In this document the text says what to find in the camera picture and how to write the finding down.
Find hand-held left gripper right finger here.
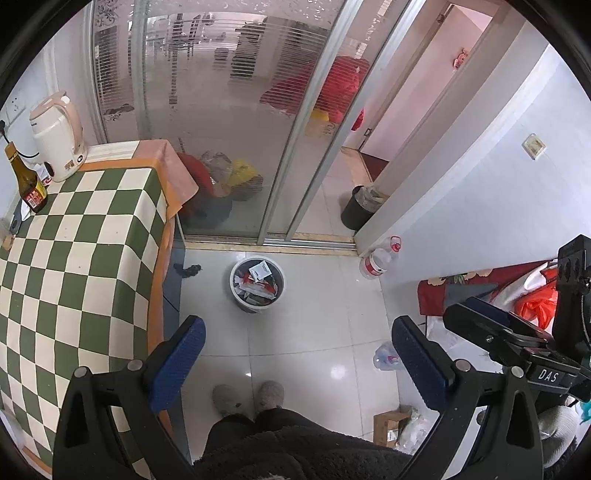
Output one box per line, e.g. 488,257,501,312
391,315,546,480

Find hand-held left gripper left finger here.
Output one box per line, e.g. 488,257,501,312
53,315,207,480

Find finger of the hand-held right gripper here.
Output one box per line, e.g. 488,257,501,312
464,296,553,343
443,303,551,368

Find white round waste bin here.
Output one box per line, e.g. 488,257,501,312
229,256,286,313

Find crushed clear plastic bottle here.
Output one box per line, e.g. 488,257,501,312
373,342,403,371

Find orange plastic bag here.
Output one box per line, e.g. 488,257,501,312
514,279,559,330

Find grey fluffy slipper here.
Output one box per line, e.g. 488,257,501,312
256,381,286,411
212,384,243,416

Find red floral cloth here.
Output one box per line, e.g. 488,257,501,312
418,261,561,317

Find crumpled clear plastic bag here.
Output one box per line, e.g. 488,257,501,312
397,406,441,453

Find small cardboard box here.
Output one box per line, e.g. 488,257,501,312
373,408,411,448

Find large clear water bottle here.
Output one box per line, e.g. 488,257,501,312
360,235,402,281

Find green and white checkered tablecloth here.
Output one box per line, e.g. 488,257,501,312
0,138,199,476

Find person's dark fleece pants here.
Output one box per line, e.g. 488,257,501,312
191,408,416,480

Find black waste bin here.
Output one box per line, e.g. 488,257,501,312
340,185,389,232

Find red bag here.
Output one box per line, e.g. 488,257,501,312
178,154,218,199

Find yellow bag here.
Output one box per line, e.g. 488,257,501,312
228,159,257,188

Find dark sauce bottle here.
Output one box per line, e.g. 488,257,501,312
4,142,49,214

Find white electric kettle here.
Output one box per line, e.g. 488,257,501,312
29,91,88,183

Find sliding glass door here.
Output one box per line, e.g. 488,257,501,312
90,0,416,245

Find large red cloth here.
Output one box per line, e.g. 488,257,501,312
259,55,370,125

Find blue table frame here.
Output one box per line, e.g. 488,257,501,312
157,215,192,464

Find white wall switch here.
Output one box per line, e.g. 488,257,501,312
522,133,547,160

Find white door frame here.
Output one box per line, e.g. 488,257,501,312
355,18,550,259

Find black power cable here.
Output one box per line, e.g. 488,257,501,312
0,120,40,160

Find white wall socket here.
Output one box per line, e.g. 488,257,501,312
2,95,26,125

